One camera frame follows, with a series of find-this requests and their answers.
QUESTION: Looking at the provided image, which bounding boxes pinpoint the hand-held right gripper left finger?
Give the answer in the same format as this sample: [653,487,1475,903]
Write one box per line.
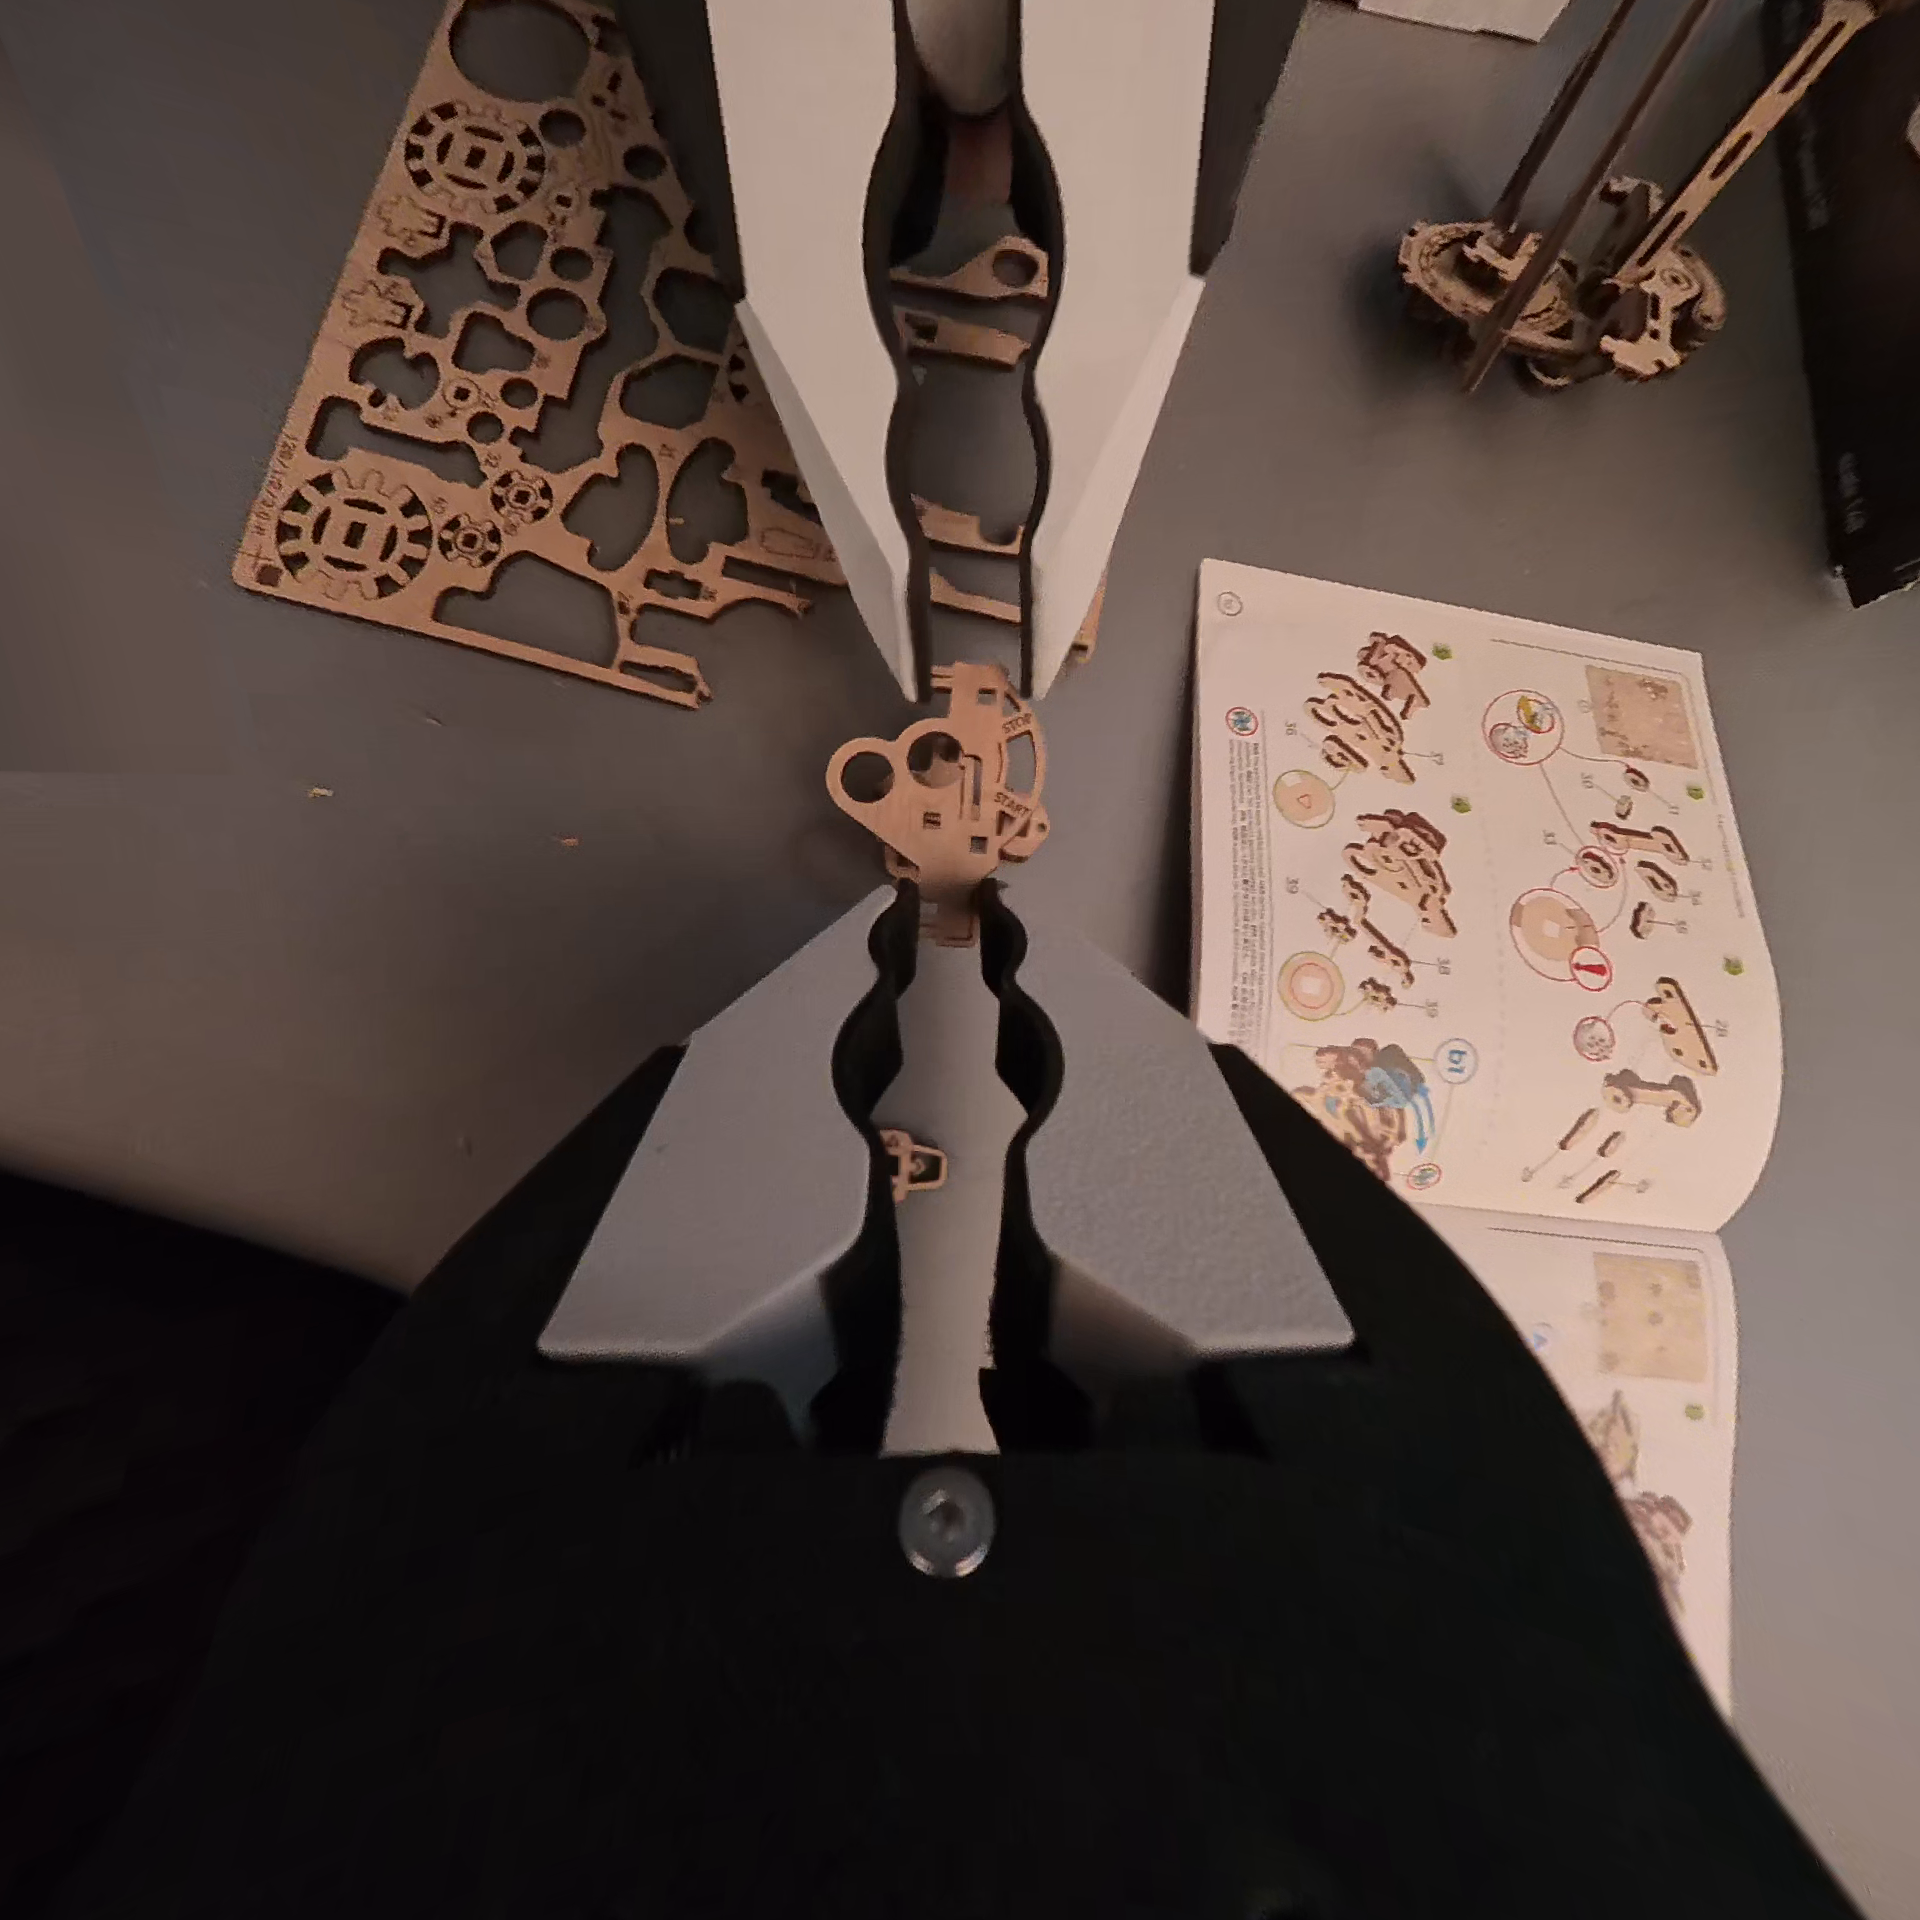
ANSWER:
[535,882,921,1454]

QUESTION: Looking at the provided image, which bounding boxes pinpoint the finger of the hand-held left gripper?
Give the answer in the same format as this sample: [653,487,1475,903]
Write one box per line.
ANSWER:
[703,0,923,701]
[1007,0,1214,704]

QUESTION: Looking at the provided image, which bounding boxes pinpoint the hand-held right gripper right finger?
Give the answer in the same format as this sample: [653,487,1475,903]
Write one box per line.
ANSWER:
[979,882,1361,1454]

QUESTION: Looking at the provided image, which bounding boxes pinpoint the wooden model part with holes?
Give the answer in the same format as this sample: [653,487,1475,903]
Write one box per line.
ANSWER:
[823,660,1052,950]

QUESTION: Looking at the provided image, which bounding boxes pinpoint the partly built wooden model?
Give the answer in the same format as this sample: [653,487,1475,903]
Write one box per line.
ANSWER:
[1397,0,1891,397]

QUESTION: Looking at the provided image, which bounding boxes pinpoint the laser-cut wooden parts sheet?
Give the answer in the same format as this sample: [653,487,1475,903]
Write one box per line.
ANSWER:
[231,0,1110,714]

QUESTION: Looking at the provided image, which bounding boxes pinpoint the black model kit box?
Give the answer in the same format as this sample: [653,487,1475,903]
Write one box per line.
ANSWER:
[1776,0,1920,610]

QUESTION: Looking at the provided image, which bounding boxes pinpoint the paper instruction booklet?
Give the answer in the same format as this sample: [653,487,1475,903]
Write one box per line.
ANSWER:
[1192,558,1787,1721]

